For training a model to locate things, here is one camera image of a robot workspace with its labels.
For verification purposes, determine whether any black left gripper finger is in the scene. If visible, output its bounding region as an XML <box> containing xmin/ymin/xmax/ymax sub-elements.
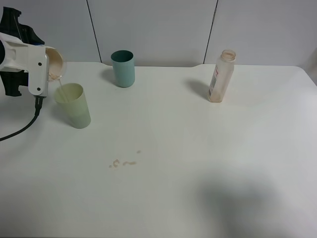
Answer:
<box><xmin>0</xmin><ymin>70</ymin><xmax>28</xmax><ymax>96</ymax></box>
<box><xmin>0</xmin><ymin>6</ymin><xmax>45</xmax><ymax>45</ymax></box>

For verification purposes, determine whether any blue sleeved clear cup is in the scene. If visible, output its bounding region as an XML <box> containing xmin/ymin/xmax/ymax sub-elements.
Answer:
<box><xmin>46</xmin><ymin>47</ymin><xmax>67</xmax><ymax>82</ymax></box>

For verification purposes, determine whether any clear plastic drink bottle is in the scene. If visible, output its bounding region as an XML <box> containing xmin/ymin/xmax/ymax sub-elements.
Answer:
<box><xmin>208</xmin><ymin>50</ymin><xmax>236</xmax><ymax>103</ymax></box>

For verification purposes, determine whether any pale yellow plastic cup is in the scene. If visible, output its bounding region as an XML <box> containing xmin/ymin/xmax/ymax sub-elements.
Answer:
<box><xmin>54</xmin><ymin>83</ymin><xmax>91</xmax><ymax>129</ymax></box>

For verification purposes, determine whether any teal plastic cup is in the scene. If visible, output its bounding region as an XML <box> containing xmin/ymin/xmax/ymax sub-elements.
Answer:
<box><xmin>111</xmin><ymin>50</ymin><xmax>135</xmax><ymax>88</ymax></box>

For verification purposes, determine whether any brown spill stain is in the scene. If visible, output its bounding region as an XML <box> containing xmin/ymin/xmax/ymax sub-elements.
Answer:
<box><xmin>106</xmin><ymin>150</ymin><xmax>142</xmax><ymax>169</ymax></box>

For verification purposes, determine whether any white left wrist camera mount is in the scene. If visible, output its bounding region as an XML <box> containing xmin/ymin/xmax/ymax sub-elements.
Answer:
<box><xmin>0</xmin><ymin>33</ymin><xmax>49</xmax><ymax>97</ymax></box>

